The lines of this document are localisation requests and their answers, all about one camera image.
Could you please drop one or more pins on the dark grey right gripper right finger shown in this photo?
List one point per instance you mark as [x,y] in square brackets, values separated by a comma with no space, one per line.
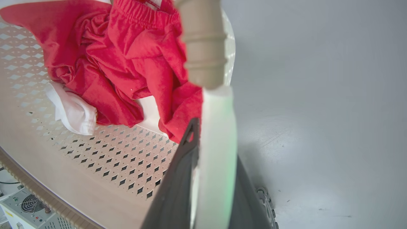
[248,206]

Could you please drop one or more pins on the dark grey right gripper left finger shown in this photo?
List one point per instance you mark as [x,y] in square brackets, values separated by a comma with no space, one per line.
[178,190]

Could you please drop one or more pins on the white perforated laundry basket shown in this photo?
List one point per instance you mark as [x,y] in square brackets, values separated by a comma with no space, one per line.
[95,165]

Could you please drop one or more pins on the white cloth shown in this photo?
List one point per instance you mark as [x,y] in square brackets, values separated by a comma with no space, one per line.
[74,113]

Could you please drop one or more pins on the red garment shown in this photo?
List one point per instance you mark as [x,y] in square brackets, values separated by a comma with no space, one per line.
[127,57]

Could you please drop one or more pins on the grey device box with fan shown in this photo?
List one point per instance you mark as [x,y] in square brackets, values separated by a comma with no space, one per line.
[28,210]

